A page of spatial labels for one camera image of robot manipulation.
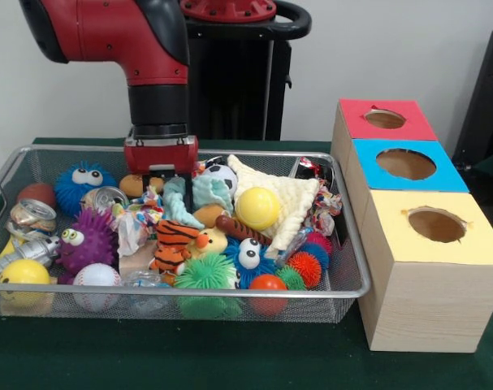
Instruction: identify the orange striped tiger plush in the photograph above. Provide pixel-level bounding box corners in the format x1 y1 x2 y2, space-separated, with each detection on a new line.
149 220 202 275

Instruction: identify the green spiky ball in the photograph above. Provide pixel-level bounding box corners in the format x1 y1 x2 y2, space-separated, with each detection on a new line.
173 251 243 320

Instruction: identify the black chair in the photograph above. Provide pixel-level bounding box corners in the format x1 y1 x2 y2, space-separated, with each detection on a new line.
452 27 493 163

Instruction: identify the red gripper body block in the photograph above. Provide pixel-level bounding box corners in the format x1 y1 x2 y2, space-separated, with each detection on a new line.
123 136 200 178

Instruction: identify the purple spiky toy with eyes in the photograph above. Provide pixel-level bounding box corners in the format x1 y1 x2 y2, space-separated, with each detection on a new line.
54 209 120 284

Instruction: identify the blue spiky toy with eyes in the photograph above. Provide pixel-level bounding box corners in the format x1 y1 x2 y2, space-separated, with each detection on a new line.
54 161 118 219

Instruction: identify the wooden box with three holes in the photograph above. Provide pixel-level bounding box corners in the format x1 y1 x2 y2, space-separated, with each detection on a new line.
330 97 493 353

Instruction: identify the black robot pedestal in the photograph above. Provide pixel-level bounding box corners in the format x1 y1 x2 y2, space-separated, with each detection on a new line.
180 0 313 141

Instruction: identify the crushed clear bottle blue label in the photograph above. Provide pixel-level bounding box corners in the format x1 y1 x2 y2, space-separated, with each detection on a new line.
122 271 172 288

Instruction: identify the cream muslin cloth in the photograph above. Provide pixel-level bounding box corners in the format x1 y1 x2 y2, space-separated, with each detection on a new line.
227 154 321 261

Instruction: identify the yellow tennis ball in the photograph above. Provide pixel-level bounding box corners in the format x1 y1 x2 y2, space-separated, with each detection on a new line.
235 186 282 229

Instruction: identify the yellow smiley ball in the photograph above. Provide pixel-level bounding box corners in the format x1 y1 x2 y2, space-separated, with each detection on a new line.
0 258 51 306

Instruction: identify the shallow metal mesh bin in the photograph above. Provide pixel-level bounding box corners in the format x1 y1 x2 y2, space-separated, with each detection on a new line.
0 145 372 324

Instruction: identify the orange red ball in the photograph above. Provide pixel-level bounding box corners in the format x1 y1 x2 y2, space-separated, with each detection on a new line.
248 274 288 317

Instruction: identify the light teal muslin cloth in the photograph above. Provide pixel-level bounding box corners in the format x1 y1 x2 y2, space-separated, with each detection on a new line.
162 176 235 229

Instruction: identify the toy hamburger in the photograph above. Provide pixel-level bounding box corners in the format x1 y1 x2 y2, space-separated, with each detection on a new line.
119 174 166 197

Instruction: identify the white baseball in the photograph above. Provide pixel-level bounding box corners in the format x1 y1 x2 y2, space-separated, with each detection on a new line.
72 262 123 312

